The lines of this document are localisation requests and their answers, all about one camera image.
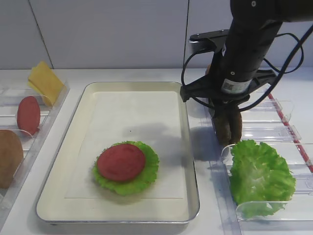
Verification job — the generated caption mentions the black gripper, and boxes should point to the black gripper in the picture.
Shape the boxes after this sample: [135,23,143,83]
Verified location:
[180,50,277,130]

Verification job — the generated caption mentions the brown meat patty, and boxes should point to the brown meat patty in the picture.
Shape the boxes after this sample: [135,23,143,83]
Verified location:
[212,112,231,146]
[229,110,243,143]

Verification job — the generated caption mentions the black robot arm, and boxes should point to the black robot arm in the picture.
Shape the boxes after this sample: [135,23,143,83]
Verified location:
[180,0,313,131]

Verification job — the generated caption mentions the green lettuce pile in rack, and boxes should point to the green lettuce pile in rack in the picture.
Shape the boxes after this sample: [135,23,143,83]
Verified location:
[229,140,296,218]

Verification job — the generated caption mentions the red tomato slice on tray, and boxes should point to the red tomato slice on tray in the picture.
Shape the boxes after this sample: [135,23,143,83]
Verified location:
[96,143,146,182]

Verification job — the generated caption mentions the green lettuce leaf on tray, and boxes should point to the green lettuce leaf on tray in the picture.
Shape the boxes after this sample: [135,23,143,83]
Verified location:
[92,141,159,196]

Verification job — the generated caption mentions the yellow cheese slices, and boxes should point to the yellow cheese slices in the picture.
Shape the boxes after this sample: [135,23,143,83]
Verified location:
[27,61,64,107]

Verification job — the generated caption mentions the red tomato slice in rack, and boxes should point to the red tomato slice in rack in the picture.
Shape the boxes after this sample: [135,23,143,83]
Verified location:
[17,96,41,135]

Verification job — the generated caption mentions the brown bread bun in rack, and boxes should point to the brown bread bun in rack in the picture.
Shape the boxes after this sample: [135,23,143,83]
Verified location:
[0,130,23,188]

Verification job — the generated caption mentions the golden bun half left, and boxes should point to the golden bun half left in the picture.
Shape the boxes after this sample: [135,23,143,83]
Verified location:
[205,64,211,75]

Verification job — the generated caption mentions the red white striped strip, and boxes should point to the red white striped strip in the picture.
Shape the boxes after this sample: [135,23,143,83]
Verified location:
[268,94,313,173]

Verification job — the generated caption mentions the white parchment paper sheet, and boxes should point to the white parchment paper sheet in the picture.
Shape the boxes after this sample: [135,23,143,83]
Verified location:
[66,92,185,199]

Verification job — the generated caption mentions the cream metal baking tray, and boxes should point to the cream metal baking tray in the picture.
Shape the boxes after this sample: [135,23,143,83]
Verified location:
[36,82,200,224]

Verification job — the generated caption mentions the clear acrylic rack left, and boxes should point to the clear acrylic rack left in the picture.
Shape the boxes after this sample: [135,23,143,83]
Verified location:
[0,80,70,222]

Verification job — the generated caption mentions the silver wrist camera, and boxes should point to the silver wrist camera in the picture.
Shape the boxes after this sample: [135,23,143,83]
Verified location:
[189,29,229,53]

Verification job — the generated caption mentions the black cable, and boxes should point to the black cable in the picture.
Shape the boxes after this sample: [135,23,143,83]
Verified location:
[181,32,313,110]

